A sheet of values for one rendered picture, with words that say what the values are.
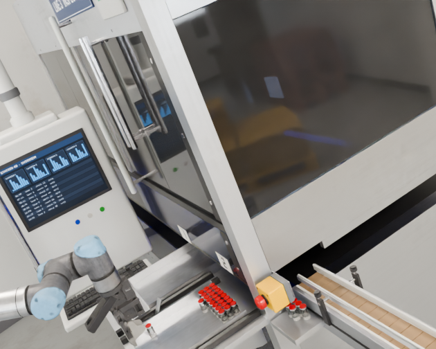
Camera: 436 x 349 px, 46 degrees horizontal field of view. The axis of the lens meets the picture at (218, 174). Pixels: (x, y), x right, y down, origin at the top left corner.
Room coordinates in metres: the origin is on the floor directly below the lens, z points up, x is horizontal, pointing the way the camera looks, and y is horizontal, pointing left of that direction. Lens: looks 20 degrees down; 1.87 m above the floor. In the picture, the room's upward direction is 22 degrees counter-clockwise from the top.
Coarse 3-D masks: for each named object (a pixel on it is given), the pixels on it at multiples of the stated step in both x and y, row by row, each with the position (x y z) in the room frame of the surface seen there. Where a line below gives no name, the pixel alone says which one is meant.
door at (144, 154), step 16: (80, 48) 2.14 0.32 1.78; (96, 48) 1.90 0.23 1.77; (112, 64) 1.79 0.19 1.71; (96, 80) 2.12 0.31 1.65; (112, 80) 1.88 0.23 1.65; (128, 96) 1.77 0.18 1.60; (128, 112) 1.86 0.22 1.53; (144, 144) 1.84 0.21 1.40; (144, 160) 1.94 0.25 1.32; (160, 176) 1.82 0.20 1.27
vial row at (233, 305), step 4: (212, 284) 1.54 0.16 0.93; (212, 288) 1.52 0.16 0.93; (216, 288) 1.51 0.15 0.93; (216, 292) 1.49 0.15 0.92; (220, 292) 1.48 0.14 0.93; (220, 296) 1.47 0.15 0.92; (224, 296) 1.44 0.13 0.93; (228, 296) 1.43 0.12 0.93; (224, 300) 1.43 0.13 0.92; (228, 300) 1.42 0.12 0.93; (232, 300) 1.41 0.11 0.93; (228, 304) 1.41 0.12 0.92; (232, 304) 1.39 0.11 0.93; (236, 304) 1.39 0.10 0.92; (232, 308) 1.39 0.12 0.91; (236, 308) 1.38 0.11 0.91; (236, 312) 1.38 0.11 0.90; (240, 312) 1.39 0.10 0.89
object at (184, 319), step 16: (176, 304) 1.54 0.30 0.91; (192, 304) 1.54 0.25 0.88; (160, 320) 1.52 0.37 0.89; (176, 320) 1.49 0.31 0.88; (192, 320) 1.46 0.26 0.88; (208, 320) 1.42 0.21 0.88; (144, 336) 1.47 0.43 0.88; (160, 336) 1.44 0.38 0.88; (176, 336) 1.41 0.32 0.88; (192, 336) 1.37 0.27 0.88; (208, 336) 1.30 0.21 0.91
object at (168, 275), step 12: (180, 252) 1.92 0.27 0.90; (192, 252) 1.91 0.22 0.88; (156, 264) 1.88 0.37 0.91; (168, 264) 1.89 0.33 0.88; (180, 264) 1.85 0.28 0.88; (192, 264) 1.81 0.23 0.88; (204, 264) 1.78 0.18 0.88; (216, 264) 1.69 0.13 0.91; (132, 276) 1.84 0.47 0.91; (144, 276) 1.86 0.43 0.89; (156, 276) 1.83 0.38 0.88; (168, 276) 1.79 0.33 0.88; (180, 276) 1.76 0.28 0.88; (192, 276) 1.72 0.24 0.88; (132, 288) 1.80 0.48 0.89; (144, 288) 1.78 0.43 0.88; (156, 288) 1.74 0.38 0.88; (168, 288) 1.71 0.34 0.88; (180, 288) 1.64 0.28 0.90; (144, 300) 1.64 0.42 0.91; (156, 300) 1.61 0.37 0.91
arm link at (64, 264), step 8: (64, 256) 1.29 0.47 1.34; (72, 256) 1.28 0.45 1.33; (48, 264) 1.29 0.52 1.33; (56, 264) 1.27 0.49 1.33; (64, 264) 1.27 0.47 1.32; (72, 264) 1.26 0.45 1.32; (40, 272) 1.28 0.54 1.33; (48, 272) 1.23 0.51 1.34; (56, 272) 1.22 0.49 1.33; (64, 272) 1.24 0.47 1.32; (72, 272) 1.26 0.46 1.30; (40, 280) 1.26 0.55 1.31; (72, 280) 1.27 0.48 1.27
